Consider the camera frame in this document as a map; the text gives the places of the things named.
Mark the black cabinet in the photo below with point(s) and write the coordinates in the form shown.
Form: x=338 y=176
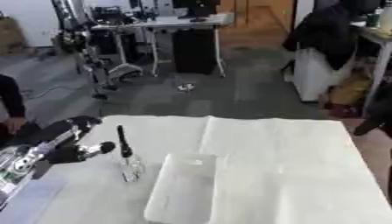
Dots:
x=194 y=51

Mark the brown cardboard box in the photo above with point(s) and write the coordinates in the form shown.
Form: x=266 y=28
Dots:
x=10 y=35

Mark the person's hand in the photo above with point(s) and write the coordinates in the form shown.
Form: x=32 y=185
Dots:
x=14 y=124

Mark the person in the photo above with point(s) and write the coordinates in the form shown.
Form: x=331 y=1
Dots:
x=10 y=96

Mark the yellow bag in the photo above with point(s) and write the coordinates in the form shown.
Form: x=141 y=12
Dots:
x=352 y=90

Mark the small floor object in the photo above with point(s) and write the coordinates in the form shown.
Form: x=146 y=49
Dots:
x=186 y=87

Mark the metal robot stand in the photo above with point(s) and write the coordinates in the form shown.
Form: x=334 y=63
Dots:
x=97 y=58

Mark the green bottle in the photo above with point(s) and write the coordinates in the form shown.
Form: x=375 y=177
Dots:
x=373 y=20

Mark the white desk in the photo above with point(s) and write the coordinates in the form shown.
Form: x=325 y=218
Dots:
x=173 y=22

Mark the black monitor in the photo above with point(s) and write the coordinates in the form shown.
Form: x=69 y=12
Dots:
x=196 y=7

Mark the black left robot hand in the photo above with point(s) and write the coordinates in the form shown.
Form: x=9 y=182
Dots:
x=66 y=154

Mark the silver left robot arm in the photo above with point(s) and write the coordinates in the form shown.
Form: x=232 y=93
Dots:
x=20 y=164

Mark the wooden door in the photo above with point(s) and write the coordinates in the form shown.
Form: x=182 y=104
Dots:
x=255 y=17

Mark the white open box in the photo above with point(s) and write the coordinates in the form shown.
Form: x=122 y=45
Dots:
x=181 y=189

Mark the black jacket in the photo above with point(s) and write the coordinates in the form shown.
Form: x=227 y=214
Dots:
x=326 y=35

